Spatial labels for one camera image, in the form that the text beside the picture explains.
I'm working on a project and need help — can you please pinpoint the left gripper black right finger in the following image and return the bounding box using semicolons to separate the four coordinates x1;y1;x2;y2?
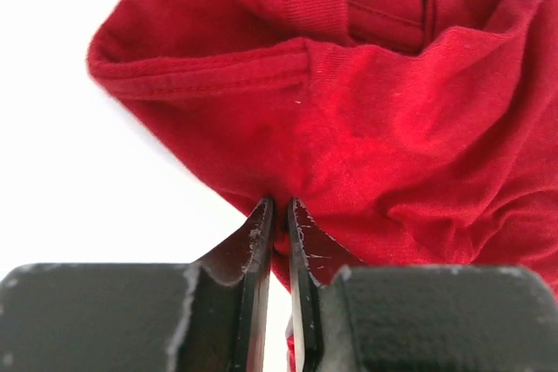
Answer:
287;199;557;371

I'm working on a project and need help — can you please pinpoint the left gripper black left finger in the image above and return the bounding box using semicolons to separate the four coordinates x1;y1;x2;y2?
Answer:
1;199;274;372

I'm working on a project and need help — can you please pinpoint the red t shirt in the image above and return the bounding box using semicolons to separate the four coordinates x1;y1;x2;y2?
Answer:
87;0;557;299

